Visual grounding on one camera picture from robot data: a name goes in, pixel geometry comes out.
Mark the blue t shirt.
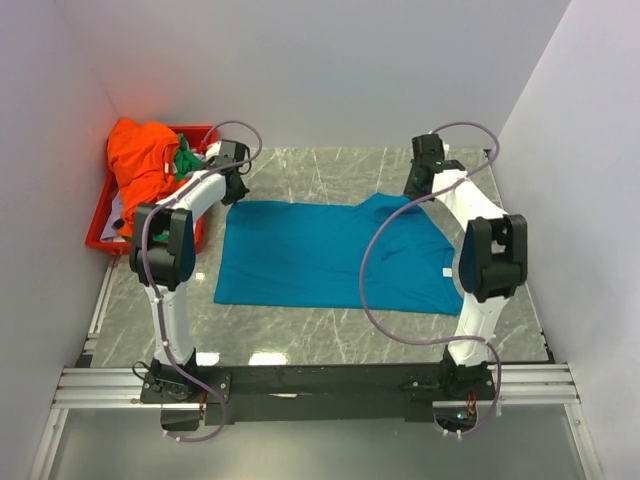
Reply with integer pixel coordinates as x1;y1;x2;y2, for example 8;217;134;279
214;193;463;316

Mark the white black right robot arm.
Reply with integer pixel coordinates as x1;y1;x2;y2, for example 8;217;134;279
404;133;527;399

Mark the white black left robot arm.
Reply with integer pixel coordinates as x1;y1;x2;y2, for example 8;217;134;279
129;140;251;402

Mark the red plastic bin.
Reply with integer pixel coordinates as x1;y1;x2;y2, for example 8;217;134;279
85;125;211;256

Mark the green t shirt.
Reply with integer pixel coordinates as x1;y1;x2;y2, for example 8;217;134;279
156;134;205;181

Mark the orange t shirt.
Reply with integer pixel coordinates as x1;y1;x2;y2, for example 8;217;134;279
107;118;185;238

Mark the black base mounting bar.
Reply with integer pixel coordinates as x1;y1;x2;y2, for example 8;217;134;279
140;362;495;425

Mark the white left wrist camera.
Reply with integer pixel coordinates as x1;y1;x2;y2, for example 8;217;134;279
201;141;222;163

